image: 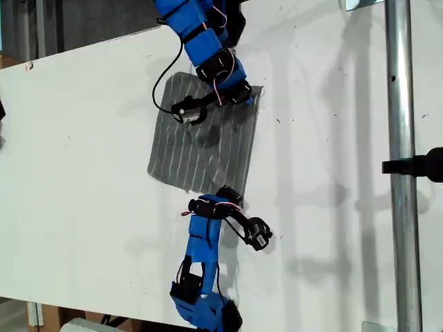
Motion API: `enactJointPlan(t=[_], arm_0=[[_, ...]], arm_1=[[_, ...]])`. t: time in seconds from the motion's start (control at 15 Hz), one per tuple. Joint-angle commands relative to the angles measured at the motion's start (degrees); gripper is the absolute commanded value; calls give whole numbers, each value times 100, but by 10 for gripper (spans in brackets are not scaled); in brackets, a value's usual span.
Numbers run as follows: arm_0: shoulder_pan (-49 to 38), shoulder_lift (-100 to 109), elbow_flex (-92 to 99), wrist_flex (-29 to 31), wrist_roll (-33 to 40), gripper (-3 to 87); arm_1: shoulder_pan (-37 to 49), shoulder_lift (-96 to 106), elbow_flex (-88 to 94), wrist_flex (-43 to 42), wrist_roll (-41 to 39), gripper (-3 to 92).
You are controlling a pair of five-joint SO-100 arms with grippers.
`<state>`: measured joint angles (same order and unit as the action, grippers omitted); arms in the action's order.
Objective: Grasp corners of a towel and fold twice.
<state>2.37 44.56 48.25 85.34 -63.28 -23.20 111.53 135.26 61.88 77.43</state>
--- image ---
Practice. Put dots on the grey striped towel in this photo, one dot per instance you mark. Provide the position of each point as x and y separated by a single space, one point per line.
194 155

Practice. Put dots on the clear plastic plate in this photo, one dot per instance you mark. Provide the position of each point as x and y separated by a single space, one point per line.
363 4
377 326

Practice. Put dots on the brown cardboard box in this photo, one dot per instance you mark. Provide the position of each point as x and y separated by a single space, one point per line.
86 313

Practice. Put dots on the black clamp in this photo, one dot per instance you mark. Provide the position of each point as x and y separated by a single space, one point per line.
432 164

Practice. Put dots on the small black object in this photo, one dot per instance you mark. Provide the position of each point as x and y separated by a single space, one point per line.
1 110

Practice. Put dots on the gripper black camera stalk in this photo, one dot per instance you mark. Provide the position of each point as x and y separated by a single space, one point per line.
240 216
211 98

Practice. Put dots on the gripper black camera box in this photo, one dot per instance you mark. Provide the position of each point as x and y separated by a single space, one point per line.
257 235
188 114

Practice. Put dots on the steel post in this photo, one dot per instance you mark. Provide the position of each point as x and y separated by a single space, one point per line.
401 103

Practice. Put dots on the white metal bracket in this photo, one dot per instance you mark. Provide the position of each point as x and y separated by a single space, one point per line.
34 314

